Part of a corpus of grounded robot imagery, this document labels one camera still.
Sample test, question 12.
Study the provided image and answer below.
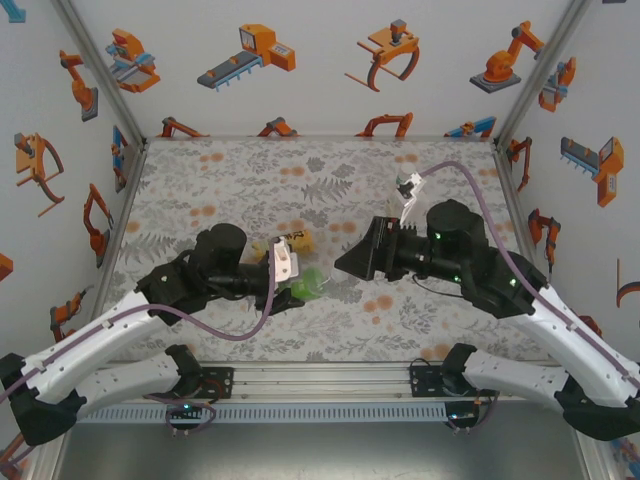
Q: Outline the small clear bottle green label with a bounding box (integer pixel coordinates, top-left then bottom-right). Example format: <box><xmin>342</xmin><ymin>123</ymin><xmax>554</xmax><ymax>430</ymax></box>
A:
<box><xmin>285</xmin><ymin>266</ymin><xmax>332</xmax><ymax>302</ymax></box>

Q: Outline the yellow labelled plastic bottle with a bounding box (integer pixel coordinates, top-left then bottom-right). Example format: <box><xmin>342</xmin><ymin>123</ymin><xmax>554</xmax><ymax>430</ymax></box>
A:
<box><xmin>251</xmin><ymin>228</ymin><xmax>317</xmax><ymax>261</ymax></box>

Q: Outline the grey metal sheet panel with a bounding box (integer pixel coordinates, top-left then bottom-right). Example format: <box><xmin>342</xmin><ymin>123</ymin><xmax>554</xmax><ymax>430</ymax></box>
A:
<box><xmin>29</xmin><ymin>399</ymin><xmax>616</xmax><ymax>480</ymax></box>

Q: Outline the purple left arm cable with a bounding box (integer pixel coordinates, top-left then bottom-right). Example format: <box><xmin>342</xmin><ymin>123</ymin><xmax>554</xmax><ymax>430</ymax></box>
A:
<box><xmin>0</xmin><ymin>237</ymin><xmax>281</xmax><ymax>404</ymax></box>

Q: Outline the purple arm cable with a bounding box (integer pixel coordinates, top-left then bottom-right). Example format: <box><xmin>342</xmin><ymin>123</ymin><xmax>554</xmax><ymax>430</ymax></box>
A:
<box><xmin>0</xmin><ymin>237</ymin><xmax>281</xmax><ymax>404</ymax></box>
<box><xmin>419</xmin><ymin>160</ymin><xmax>640</xmax><ymax>391</ymax></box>

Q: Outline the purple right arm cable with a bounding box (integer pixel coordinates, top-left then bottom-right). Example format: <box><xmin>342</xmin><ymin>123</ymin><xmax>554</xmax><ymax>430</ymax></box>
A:
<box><xmin>419</xmin><ymin>160</ymin><xmax>640</xmax><ymax>391</ymax></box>

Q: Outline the aluminium side rail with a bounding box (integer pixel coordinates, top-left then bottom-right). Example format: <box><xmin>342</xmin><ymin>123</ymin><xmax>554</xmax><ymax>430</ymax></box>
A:
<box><xmin>52</xmin><ymin>139</ymin><xmax>149</xmax><ymax>369</ymax></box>
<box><xmin>492</xmin><ymin>139</ymin><xmax>591</xmax><ymax>366</ymax></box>

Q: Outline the long aluminium base rail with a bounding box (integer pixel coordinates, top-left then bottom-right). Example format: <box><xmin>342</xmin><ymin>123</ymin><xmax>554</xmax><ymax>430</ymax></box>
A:
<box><xmin>54</xmin><ymin>360</ymin><xmax>592</xmax><ymax>404</ymax></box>

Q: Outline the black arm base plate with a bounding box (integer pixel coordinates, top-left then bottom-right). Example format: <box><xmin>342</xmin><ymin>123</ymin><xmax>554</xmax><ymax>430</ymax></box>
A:
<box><xmin>198</xmin><ymin>367</ymin><xmax>236</xmax><ymax>400</ymax></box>
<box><xmin>408</xmin><ymin>362</ymin><xmax>446</xmax><ymax>399</ymax></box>

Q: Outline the aluminium back rail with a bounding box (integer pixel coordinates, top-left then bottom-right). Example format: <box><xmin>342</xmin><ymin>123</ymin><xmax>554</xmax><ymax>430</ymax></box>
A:
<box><xmin>143</xmin><ymin>133</ymin><xmax>499</xmax><ymax>146</ymax></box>

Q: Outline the white slotted cable duct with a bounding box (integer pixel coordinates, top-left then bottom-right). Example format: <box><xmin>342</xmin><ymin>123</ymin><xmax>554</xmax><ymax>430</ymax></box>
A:
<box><xmin>79</xmin><ymin>403</ymin><xmax>451</xmax><ymax>424</ymax></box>

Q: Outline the short purple cable loop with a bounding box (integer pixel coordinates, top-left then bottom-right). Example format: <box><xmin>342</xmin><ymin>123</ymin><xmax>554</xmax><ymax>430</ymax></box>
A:
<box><xmin>444</xmin><ymin>389</ymin><xmax>501</xmax><ymax>437</ymax></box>
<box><xmin>163</xmin><ymin>397</ymin><xmax>219</xmax><ymax>440</ymax></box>

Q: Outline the aluminium frame post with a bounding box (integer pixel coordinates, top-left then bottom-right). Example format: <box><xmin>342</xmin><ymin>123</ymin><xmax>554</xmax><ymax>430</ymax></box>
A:
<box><xmin>492</xmin><ymin>0</ymin><xmax>594</xmax><ymax>149</ymax></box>
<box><xmin>51</xmin><ymin>0</ymin><xmax>149</xmax><ymax>149</ymax></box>

